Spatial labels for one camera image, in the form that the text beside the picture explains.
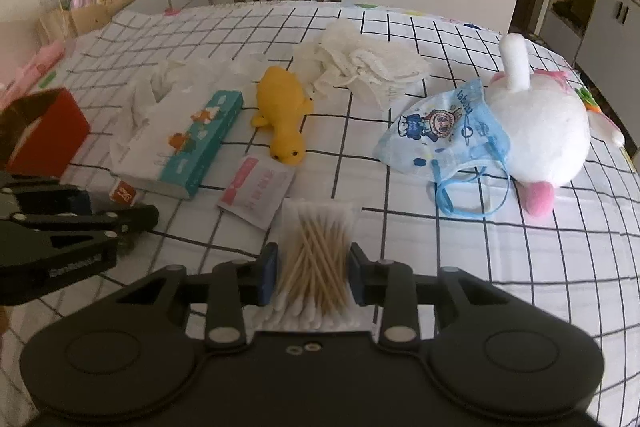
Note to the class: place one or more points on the yellow plush toy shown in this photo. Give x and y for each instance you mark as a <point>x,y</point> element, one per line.
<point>282,107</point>

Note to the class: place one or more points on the teal and white tissue pack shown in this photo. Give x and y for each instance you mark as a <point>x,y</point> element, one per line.
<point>175,147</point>

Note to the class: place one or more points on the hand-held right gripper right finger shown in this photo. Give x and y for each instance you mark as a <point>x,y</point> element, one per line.
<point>357,274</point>

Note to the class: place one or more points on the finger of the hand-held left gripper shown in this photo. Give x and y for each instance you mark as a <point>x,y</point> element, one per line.
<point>100,221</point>
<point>45,196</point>

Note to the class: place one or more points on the pack of cotton swabs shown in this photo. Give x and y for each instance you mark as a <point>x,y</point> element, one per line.
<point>312,257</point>

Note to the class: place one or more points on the pink and white wipe sachet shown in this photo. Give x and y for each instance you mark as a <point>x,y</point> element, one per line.
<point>255,192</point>

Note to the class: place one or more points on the red storage box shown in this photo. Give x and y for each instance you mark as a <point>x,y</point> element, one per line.
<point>50,142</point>

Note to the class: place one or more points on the cardboard box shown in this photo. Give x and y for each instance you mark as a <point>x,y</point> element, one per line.
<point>75,22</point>

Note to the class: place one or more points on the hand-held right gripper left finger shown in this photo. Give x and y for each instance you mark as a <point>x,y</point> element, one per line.
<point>269,272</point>

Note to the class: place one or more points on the white checked tablecloth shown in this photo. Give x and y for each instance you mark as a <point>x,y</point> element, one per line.
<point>415,237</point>

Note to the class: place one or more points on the white plush rabbit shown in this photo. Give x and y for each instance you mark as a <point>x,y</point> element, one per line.
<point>545,132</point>

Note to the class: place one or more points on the white gauze cloth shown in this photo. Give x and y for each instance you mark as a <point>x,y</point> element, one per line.
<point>360,57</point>

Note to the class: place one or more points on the clear plastic wrap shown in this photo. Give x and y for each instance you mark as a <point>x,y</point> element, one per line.
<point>240,67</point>

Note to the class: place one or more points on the crumpled white tissue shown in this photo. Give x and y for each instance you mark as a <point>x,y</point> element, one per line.
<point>150,92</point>

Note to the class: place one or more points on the blue cartoon face mask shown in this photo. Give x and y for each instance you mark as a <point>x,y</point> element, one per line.
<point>440,132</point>

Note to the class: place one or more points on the grey shelf cabinet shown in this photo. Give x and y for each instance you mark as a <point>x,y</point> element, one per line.
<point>612,24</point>

